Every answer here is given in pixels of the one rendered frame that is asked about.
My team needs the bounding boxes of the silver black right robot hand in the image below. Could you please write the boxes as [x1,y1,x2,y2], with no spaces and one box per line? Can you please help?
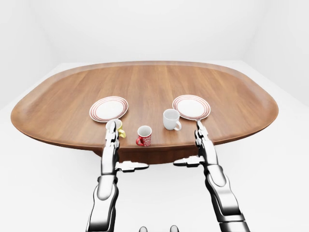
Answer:
[173,120,220,171]

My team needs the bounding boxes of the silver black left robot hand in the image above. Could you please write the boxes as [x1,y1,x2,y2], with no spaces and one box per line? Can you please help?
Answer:
[100,119,149,176]

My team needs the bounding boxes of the yellow mug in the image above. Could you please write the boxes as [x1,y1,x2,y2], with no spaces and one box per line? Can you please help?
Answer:
[105,118,127,139]

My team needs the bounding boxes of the red patterned mug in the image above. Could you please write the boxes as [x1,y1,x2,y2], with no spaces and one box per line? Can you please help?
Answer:
[135,125,153,147]

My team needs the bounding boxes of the white plate with red rings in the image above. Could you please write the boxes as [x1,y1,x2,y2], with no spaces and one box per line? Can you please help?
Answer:
[172,94,211,121]
[89,96,129,123]

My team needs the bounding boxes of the white mug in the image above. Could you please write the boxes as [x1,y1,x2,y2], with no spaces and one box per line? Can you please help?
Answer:
[163,108,182,131]

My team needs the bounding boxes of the dark wooden table base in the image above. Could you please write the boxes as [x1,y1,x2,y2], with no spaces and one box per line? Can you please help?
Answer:
[92,144,203,165]

